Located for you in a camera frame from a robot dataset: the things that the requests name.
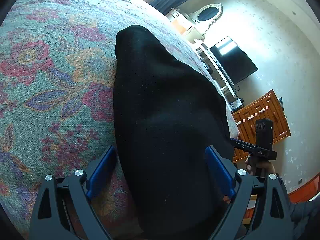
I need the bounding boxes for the floral bedspread bed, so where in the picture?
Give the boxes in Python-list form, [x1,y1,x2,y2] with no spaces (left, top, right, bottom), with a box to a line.
[0,0,239,239]

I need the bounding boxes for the black studded pants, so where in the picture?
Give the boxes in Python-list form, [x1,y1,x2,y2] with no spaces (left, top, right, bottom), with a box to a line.
[113,25,234,239]

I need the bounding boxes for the wooden dresser cabinet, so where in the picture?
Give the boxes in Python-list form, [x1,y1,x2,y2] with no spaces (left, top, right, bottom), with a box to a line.
[231,89,292,164]

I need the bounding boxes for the white tv stand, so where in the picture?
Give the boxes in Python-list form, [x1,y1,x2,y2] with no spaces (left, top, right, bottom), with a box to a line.
[192,39,244,113]

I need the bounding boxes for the white oval vanity mirror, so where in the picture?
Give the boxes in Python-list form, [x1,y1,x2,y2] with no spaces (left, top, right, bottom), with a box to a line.
[189,3,223,34]

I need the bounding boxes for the person's right hand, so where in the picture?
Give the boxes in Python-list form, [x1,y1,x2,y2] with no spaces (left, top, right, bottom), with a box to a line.
[245,155,276,177]

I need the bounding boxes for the black flat television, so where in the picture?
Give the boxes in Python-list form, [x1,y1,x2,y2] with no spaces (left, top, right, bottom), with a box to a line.
[209,36,258,85]

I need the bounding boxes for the white dressing table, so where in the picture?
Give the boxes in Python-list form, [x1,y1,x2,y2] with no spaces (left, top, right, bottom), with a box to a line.
[166,8,204,44]

